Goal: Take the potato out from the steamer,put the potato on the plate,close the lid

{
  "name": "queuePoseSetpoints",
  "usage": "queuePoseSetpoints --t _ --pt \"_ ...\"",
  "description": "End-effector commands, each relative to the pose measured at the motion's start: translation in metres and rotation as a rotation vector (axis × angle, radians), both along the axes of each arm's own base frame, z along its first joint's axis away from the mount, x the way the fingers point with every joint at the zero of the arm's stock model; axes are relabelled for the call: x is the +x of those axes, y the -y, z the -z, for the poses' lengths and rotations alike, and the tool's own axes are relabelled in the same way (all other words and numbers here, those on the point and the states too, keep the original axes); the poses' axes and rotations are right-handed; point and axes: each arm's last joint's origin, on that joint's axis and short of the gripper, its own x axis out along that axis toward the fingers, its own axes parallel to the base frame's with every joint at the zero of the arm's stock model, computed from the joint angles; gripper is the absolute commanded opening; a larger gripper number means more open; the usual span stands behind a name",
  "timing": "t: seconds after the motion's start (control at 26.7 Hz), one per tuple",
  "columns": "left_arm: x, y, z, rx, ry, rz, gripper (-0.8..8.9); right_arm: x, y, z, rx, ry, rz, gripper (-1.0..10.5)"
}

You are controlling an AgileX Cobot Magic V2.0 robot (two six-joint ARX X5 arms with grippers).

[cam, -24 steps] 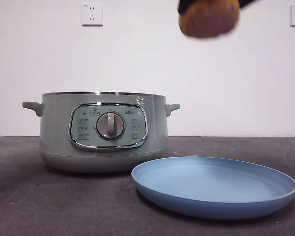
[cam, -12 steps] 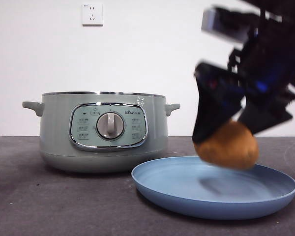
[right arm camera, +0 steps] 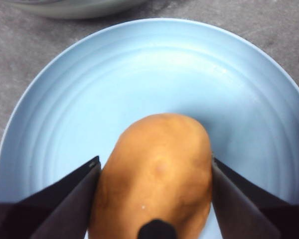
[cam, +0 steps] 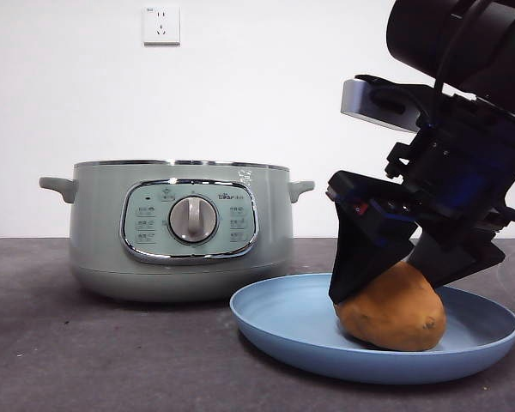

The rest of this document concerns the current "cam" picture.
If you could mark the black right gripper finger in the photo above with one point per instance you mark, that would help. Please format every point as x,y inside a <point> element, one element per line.
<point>365,253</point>
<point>450,262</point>

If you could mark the brown potato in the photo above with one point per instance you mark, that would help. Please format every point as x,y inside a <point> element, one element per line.
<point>395,317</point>

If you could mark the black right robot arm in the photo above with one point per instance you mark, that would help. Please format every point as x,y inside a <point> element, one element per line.
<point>416,30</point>

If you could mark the blue round plate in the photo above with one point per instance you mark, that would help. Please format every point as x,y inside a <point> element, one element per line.
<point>283,317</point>

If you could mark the pale green electric steamer pot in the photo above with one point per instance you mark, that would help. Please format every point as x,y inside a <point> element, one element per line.
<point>98,223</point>

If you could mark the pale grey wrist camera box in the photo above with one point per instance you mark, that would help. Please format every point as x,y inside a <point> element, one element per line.
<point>360,103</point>

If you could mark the white wall socket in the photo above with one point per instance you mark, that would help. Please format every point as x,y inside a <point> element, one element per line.
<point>161,26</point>

